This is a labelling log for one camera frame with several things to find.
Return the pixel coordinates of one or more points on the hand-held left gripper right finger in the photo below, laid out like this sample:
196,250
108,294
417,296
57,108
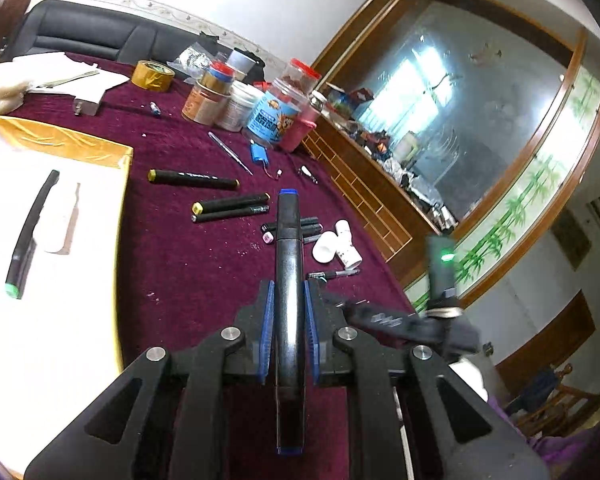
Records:
312,330

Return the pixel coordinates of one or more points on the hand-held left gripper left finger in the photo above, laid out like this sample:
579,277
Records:
264,330

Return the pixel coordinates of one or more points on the black marker blue cap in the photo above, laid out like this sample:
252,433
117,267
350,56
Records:
290,285

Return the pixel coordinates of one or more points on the clear cap gel pen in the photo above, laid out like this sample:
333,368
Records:
330,275

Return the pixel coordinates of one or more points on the black marker pink cap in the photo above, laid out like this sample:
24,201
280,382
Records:
267,239

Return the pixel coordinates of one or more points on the yellow cardboard box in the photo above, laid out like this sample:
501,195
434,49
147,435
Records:
105,152

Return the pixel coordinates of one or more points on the person's right forearm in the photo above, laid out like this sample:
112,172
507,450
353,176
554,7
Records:
545,445

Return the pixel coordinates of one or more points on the white bottle cap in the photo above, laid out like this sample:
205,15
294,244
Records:
324,249

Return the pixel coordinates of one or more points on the small white bottle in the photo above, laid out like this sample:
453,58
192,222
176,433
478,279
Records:
349,247

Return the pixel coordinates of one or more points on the short black marker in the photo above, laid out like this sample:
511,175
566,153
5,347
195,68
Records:
310,222

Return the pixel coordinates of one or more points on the wooden cabinet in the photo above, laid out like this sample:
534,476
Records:
370,200

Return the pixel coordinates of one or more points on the thin black pen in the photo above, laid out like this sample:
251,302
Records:
230,214

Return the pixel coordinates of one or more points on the bamboo print glass panel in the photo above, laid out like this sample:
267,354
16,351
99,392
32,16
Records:
530,185

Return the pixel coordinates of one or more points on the black marker yellow cap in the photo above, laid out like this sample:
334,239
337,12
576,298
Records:
195,178
230,203

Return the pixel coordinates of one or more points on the pile of assorted clutter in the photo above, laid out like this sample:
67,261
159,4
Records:
380,145

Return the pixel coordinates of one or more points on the small black white clip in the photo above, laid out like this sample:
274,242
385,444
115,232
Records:
307,174

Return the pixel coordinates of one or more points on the wooden chair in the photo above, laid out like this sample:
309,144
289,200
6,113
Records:
565,400

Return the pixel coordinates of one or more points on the wood framed mirror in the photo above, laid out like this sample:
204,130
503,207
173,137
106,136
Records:
480,110

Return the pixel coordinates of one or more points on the blue battery pack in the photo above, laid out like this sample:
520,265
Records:
259,152

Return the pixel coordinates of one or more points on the silver thin pen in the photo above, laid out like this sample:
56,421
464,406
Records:
230,152

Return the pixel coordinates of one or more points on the pink jar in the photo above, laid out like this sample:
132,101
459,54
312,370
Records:
300,132

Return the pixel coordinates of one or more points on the blue label clear jar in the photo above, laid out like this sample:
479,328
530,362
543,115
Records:
272,120

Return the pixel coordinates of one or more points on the white plastic jar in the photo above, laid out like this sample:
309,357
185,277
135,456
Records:
237,107

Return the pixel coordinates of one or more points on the white plastic piece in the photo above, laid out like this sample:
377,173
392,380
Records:
60,220

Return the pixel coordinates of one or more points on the small blue capped item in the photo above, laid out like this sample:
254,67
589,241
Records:
155,109

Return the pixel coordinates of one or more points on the red lid clear jar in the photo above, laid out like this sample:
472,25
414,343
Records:
302,77

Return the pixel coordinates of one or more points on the black marker green cap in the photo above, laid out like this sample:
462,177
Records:
30,230

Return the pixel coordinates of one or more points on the red lid blue can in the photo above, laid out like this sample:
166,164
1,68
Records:
219,77

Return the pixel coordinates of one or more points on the grey cylinder can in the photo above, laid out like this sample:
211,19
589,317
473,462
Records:
242,62

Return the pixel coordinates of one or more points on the yellow tape roll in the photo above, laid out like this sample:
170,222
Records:
152,77

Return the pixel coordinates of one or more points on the silver foil bag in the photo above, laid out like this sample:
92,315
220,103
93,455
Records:
192,60

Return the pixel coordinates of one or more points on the metal tweezers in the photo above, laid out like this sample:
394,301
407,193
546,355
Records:
72,79

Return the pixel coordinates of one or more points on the black leather sofa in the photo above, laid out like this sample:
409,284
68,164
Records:
80,30

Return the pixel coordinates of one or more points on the white fluffy cloth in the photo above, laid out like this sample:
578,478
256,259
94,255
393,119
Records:
2,90

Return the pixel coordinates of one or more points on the framed wall picture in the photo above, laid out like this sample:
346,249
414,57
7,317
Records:
572,240

